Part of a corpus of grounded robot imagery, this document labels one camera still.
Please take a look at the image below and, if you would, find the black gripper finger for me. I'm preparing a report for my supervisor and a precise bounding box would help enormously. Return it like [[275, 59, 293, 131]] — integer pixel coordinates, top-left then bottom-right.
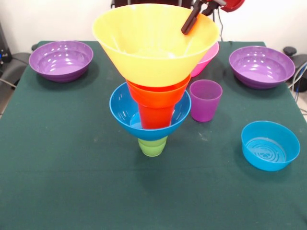
[[201, 1, 227, 16], [181, 0, 204, 35]]

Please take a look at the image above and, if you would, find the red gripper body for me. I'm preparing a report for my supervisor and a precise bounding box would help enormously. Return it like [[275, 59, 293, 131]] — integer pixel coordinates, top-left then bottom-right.
[[201, 0, 246, 12]]

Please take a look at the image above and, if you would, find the yellow plastic bowl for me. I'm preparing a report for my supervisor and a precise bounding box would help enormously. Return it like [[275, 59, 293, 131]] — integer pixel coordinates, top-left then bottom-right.
[[92, 3, 219, 88]]

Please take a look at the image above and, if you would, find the orange plastic bowl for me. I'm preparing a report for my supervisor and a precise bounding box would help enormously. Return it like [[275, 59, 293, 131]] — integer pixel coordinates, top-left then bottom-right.
[[126, 73, 192, 109]]

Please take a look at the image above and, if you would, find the orange plastic cup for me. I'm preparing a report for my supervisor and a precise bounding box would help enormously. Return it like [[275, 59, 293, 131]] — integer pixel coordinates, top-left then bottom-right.
[[138, 103, 175, 130]]

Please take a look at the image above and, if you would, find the deep blue plastic bowl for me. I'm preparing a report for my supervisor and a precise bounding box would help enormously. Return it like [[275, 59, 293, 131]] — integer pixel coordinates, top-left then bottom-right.
[[109, 82, 192, 141]]

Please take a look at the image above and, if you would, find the pink plastic bowl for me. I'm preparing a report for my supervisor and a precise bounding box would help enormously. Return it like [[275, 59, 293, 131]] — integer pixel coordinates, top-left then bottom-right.
[[190, 42, 220, 78]]

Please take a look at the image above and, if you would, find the black round knob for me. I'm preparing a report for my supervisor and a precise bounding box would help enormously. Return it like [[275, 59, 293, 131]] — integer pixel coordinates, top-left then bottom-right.
[[283, 46, 298, 58]]

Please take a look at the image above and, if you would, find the purple plastic bowl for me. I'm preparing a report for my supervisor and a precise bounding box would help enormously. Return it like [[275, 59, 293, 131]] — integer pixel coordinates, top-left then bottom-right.
[[28, 40, 94, 83], [228, 46, 296, 90]]

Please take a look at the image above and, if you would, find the purple plastic cup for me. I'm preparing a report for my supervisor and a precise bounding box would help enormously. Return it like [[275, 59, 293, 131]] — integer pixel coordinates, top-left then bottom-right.
[[189, 79, 223, 123]]

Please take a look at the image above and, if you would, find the green plastic cup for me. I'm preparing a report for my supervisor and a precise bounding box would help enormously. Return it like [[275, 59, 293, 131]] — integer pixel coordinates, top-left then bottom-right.
[[137, 136, 168, 158]]

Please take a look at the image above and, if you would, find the low blue plastic bowl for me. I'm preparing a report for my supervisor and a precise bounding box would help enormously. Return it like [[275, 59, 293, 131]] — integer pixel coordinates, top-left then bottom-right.
[[241, 120, 301, 172]]

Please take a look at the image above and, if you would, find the dark green table cloth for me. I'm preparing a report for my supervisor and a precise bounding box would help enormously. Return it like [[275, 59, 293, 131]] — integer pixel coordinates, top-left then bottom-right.
[[0, 40, 307, 230]]

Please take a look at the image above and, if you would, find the black device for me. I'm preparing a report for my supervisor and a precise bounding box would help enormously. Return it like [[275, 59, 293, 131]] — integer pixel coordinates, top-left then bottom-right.
[[0, 23, 12, 65]]

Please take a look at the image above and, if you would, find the grey wall cable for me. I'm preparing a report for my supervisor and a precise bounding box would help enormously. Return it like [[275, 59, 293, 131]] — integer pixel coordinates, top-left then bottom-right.
[[217, 8, 224, 38]]

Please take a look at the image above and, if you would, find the white cable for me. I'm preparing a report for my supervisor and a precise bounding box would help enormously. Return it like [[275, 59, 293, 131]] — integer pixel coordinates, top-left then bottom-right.
[[0, 78, 17, 89], [287, 62, 307, 90]]

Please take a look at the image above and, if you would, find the blue cable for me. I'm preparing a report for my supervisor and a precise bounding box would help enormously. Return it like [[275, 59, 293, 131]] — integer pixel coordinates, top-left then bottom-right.
[[294, 61, 307, 93]]

